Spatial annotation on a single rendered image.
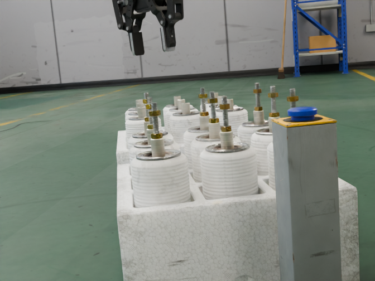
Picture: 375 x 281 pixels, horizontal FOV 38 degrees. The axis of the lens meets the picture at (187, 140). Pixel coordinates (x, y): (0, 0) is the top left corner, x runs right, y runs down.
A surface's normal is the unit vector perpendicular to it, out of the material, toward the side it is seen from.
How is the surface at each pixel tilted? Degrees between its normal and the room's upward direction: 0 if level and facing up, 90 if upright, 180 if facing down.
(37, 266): 0
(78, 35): 90
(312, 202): 90
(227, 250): 90
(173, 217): 90
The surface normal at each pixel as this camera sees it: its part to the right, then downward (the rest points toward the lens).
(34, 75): -0.18, 0.18
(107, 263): -0.08, -0.98
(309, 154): 0.13, 0.15
